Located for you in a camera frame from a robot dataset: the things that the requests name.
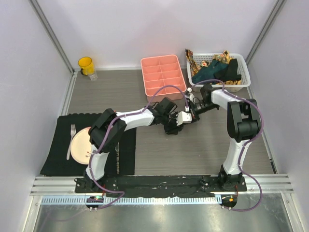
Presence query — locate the pink and cream plate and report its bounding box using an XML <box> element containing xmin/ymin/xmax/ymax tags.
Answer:
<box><xmin>70</xmin><ymin>127</ymin><xmax>91</xmax><ymax>165</ymax></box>

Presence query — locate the pink divided organizer tray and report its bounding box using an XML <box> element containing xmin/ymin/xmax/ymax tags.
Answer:
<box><xmin>140</xmin><ymin>55</ymin><xmax>186</xmax><ymax>102</ymax></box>

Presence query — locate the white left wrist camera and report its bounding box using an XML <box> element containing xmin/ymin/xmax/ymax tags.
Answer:
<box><xmin>176</xmin><ymin>111</ymin><xmax>192</xmax><ymax>126</ymax></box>

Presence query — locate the silver fork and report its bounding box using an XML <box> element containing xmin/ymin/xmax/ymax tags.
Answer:
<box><xmin>66</xmin><ymin>124</ymin><xmax>76</xmax><ymax>160</ymax></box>

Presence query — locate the black scalloped placemat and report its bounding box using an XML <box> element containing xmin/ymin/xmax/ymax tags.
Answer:
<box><xmin>40</xmin><ymin>113</ymin><xmax>137</xmax><ymax>176</ymax></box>

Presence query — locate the knife with patterned handle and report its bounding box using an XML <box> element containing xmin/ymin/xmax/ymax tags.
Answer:
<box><xmin>115</xmin><ymin>143</ymin><xmax>120</xmax><ymax>174</ymax></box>

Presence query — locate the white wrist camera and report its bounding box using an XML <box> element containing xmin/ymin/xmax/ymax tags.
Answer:
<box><xmin>176</xmin><ymin>111</ymin><xmax>192</xmax><ymax>126</ymax></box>
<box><xmin>185</xmin><ymin>87</ymin><xmax>195</xmax><ymax>103</ymax></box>

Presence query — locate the clear small glass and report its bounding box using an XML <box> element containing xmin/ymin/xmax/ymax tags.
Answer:
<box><xmin>88</xmin><ymin>72</ymin><xmax>98</xmax><ymax>81</ymax></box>

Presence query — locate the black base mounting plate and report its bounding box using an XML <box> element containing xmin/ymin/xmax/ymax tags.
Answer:
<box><xmin>74</xmin><ymin>175</ymin><xmax>247</xmax><ymax>198</ymax></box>

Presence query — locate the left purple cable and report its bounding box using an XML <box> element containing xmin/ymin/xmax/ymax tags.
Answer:
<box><xmin>89</xmin><ymin>85</ymin><xmax>190</xmax><ymax>222</ymax></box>

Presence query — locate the teal green tie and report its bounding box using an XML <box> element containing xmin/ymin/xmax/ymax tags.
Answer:
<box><xmin>192</xmin><ymin>59</ymin><xmax>228</xmax><ymax>84</ymax></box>

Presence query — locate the yellow floral tie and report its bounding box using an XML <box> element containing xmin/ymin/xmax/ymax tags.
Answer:
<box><xmin>185</xmin><ymin>49</ymin><xmax>241</xmax><ymax>85</ymax></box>

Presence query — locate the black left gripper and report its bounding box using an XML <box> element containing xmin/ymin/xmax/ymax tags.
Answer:
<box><xmin>161</xmin><ymin>112</ymin><xmax>183</xmax><ymax>135</ymax></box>

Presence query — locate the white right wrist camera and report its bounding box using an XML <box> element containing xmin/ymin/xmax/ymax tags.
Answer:
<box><xmin>185</xmin><ymin>87</ymin><xmax>195</xmax><ymax>103</ymax></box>

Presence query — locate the white plastic basket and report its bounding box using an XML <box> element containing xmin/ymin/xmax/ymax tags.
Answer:
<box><xmin>187</xmin><ymin>53</ymin><xmax>251</xmax><ymax>92</ymax></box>

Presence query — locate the black tie in basket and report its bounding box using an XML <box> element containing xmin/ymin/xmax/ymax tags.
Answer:
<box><xmin>214</xmin><ymin>59</ymin><xmax>241</xmax><ymax>82</ymax></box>

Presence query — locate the dark patterned necktie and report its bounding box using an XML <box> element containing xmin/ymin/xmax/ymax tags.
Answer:
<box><xmin>164</xmin><ymin>125</ymin><xmax>183</xmax><ymax>135</ymax></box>

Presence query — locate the yellow plastic cup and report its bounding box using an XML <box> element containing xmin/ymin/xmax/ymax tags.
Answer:
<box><xmin>78</xmin><ymin>57</ymin><xmax>95</xmax><ymax>75</ymax></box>

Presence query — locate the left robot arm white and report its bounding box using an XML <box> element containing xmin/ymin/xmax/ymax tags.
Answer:
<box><xmin>84</xmin><ymin>97</ymin><xmax>183</xmax><ymax>193</ymax></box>

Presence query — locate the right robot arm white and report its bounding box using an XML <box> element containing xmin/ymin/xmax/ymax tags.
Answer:
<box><xmin>187</xmin><ymin>85</ymin><xmax>263</xmax><ymax>191</ymax></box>

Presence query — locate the aluminium frame rail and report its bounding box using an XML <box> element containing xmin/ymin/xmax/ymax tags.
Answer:
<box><xmin>30</xmin><ymin>174</ymin><xmax>294</xmax><ymax>205</ymax></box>

